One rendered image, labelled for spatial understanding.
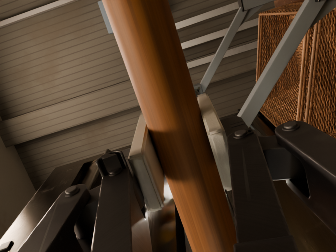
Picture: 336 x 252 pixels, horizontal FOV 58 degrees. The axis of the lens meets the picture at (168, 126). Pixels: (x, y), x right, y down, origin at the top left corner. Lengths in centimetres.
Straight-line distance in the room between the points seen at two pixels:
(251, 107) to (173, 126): 41
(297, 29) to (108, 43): 310
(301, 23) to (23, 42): 351
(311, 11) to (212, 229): 44
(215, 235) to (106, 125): 353
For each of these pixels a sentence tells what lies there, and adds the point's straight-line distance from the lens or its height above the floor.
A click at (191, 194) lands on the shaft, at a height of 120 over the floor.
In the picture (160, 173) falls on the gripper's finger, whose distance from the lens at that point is 16.
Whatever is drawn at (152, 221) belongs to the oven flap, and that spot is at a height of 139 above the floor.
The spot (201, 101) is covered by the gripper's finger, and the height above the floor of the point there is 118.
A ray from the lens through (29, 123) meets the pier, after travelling 380.
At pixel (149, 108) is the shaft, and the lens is 15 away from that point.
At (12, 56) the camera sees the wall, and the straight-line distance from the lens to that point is 393.
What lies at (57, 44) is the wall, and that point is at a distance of 371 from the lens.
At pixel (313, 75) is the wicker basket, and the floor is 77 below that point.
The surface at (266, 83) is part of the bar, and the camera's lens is 55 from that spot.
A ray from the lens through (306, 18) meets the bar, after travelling 56.
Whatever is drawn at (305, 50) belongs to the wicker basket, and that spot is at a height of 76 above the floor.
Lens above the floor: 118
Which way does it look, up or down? 5 degrees up
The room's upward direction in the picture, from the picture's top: 107 degrees counter-clockwise
